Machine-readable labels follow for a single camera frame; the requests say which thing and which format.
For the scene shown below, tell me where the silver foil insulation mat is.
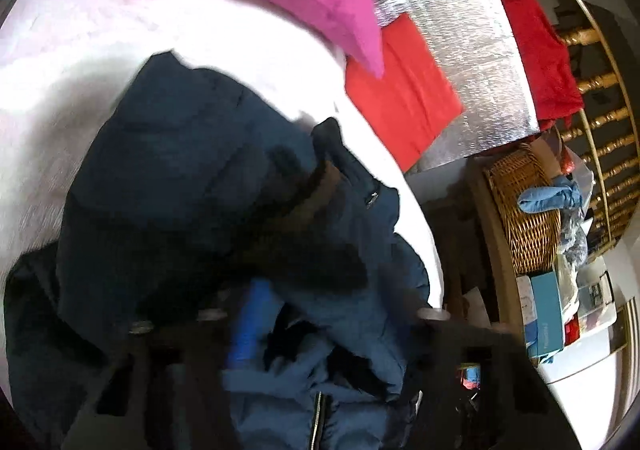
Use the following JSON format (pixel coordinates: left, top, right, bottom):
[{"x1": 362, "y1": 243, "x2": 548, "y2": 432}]
[{"x1": 374, "y1": 0, "x2": 539, "y2": 173}]

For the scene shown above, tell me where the light blue cloth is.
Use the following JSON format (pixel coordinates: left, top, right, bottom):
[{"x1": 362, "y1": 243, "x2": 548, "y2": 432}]
[{"x1": 518, "y1": 176, "x2": 582, "y2": 214}]

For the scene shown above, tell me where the red pillow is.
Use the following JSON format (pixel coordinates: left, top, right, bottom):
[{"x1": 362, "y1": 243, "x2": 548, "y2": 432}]
[{"x1": 345, "y1": 14, "x2": 464, "y2": 172}]

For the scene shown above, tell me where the golden bed headboard rail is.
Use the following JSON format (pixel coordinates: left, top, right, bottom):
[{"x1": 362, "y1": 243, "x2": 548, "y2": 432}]
[{"x1": 538, "y1": 0, "x2": 639, "y2": 256}]

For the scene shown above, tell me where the white pink bed sheet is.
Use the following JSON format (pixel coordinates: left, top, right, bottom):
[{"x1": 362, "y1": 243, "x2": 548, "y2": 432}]
[{"x1": 1, "y1": 0, "x2": 444, "y2": 307}]

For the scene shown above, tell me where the teal cardboard box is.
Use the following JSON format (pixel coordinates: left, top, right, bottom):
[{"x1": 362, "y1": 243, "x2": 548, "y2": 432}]
[{"x1": 527, "y1": 271, "x2": 565, "y2": 360}]

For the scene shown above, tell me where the dark red cloth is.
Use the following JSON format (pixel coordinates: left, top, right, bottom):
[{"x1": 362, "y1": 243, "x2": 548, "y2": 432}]
[{"x1": 501, "y1": 0, "x2": 584, "y2": 130}]

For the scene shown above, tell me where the navy blue puffer jacket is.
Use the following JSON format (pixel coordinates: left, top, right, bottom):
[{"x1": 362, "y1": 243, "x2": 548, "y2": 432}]
[{"x1": 3, "y1": 52, "x2": 430, "y2": 449}]

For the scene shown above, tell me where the wicker basket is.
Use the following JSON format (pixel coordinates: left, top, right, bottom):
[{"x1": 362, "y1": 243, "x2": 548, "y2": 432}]
[{"x1": 482, "y1": 143, "x2": 564, "y2": 276}]

